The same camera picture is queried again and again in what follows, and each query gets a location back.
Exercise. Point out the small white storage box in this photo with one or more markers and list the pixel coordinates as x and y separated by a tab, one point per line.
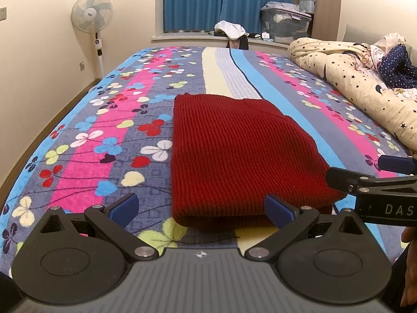
307	5

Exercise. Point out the wall switch plate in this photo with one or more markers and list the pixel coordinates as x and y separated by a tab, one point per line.
2	13

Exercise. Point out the white standing fan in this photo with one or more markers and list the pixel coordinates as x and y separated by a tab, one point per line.
92	11

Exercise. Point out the blue curtain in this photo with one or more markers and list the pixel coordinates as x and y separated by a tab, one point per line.
211	3

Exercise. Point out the window sill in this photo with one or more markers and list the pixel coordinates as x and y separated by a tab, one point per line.
189	39

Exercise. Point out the clear plastic storage box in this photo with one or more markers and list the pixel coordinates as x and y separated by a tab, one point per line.
283	26

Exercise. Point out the white clothes pile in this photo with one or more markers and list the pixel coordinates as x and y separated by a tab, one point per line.
231	28

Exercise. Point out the navy dotted cloth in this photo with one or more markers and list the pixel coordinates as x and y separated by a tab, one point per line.
397	68

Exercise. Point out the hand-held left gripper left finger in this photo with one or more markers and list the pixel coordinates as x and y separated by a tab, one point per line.
122	208

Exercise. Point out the red knitted sweater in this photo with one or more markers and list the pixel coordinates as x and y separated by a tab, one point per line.
234	156

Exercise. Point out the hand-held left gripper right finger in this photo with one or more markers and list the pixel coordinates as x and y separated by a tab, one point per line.
278	210

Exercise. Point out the dark chair back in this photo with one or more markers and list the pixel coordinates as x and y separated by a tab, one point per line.
237	44

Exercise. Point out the cream star-print quilt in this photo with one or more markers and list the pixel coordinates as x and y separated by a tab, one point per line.
352	78

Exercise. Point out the wooden wardrobe shelf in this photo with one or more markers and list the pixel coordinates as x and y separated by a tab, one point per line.
327	6

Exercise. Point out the person's right hand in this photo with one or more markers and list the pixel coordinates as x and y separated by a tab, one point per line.
411	264

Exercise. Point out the small white tissue box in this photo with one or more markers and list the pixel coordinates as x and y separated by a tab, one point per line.
266	36

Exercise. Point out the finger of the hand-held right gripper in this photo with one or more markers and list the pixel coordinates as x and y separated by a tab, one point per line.
342	179
395	163

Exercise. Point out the floral striped bed sheet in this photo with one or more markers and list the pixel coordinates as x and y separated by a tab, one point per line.
97	143

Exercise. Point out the folded light cloth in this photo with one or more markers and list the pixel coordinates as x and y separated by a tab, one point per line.
281	6

